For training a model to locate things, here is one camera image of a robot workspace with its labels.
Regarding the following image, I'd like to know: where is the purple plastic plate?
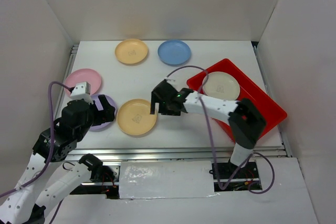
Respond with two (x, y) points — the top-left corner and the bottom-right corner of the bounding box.
(89, 94), (117, 132)

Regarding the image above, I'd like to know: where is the yellow plastic plate front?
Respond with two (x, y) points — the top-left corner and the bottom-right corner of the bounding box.
(117, 99), (158, 136)

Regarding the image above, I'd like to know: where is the yellow plastic plate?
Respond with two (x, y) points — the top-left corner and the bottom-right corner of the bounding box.
(114, 39), (149, 65)
(117, 99), (158, 136)

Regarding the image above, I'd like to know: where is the pink plastic plate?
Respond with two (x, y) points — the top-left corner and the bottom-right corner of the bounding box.
(64, 68), (102, 94)

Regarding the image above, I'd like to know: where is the cream plastic plate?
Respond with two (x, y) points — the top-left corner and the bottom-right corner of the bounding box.
(202, 71), (240, 100)

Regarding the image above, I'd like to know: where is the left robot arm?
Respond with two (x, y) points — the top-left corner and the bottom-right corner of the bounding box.
(1, 95), (115, 223)

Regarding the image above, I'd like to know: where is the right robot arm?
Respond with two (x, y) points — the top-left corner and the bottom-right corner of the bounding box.
(150, 79), (266, 178)

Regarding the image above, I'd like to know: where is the red plastic bin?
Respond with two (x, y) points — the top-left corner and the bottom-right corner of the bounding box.
(186, 58), (288, 145)

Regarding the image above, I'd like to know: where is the blue plastic plate rear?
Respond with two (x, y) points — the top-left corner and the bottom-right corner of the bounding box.
(157, 40), (192, 66)

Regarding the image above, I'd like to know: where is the yellow plastic plate rear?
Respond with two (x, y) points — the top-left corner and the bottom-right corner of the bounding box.
(114, 39), (149, 65)

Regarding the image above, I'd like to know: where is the white foam board cover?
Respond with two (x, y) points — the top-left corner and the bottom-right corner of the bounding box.
(119, 161), (215, 199)

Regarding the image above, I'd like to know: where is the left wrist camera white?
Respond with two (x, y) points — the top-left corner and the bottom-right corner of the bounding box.
(70, 82), (93, 103)

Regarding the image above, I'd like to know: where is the aluminium table frame rail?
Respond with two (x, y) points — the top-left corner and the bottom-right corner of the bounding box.
(60, 147), (287, 162)

